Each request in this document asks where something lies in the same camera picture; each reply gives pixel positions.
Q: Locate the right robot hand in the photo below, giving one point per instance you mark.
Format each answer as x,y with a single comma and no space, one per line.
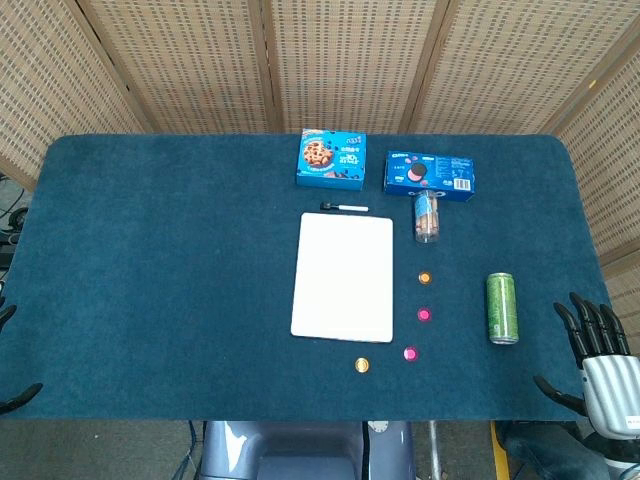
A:
610,395

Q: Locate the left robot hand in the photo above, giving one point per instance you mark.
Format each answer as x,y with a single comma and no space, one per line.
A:
15,397

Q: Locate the pink round magnet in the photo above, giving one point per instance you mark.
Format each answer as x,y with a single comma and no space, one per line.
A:
410,354
424,315

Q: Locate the orange round magnet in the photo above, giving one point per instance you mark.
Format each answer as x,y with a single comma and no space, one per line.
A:
424,278
362,364

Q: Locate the yellow floor tape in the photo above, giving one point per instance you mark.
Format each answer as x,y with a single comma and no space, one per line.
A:
501,450

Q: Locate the green drink can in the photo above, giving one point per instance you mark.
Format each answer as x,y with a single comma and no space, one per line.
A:
502,310

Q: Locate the dark blue table cloth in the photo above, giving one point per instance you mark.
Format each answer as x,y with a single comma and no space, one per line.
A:
150,280

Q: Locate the metal table leg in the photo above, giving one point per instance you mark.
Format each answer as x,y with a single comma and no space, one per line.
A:
435,450

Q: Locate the clear jar of biscuit sticks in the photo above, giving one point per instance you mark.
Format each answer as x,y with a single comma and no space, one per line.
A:
426,220

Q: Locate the dark blue Oreo box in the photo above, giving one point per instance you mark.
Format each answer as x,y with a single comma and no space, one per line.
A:
430,175

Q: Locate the grey-blue robot torso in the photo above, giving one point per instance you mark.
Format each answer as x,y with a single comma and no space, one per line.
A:
300,450

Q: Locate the white magnetic whiteboard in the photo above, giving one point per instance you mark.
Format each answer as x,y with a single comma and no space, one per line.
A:
342,280

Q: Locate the whiteboard marker pen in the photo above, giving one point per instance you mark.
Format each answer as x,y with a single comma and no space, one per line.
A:
350,208

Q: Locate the light blue cookie box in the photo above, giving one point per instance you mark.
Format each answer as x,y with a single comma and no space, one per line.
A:
330,160

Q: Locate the woven bamboo folding screen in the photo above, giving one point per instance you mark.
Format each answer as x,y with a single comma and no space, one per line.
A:
350,60

